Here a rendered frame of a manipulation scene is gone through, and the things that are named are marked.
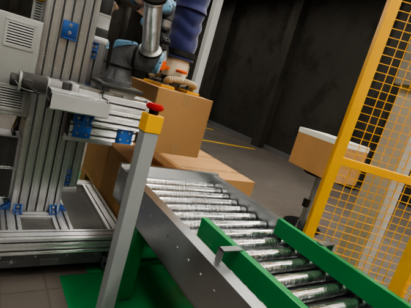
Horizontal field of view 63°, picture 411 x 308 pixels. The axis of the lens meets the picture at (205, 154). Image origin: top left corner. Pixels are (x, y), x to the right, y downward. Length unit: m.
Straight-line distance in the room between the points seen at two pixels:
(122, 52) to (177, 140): 0.68
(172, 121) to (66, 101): 0.74
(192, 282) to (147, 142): 0.54
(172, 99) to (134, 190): 0.89
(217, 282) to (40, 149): 1.25
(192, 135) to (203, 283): 1.21
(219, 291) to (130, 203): 0.49
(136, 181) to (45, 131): 0.78
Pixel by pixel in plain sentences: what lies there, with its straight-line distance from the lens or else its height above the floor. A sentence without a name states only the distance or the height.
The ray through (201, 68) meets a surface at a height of 1.40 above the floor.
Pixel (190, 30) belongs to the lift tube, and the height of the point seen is 1.47.
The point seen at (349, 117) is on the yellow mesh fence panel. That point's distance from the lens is 1.75.
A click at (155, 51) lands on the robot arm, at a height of 1.25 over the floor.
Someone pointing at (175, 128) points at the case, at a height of 0.85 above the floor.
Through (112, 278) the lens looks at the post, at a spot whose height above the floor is 0.29.
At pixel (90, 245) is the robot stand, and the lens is 1.97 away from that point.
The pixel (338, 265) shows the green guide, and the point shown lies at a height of 0.62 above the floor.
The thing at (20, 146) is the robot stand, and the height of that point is 0.59.
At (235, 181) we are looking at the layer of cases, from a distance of 2.55.
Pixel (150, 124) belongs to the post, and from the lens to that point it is 1.29.
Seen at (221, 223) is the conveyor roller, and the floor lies 0.54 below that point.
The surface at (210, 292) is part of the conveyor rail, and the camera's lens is 1.21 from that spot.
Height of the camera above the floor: 1.16
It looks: 11 degrees down
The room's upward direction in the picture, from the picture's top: 16 degrees clockwise
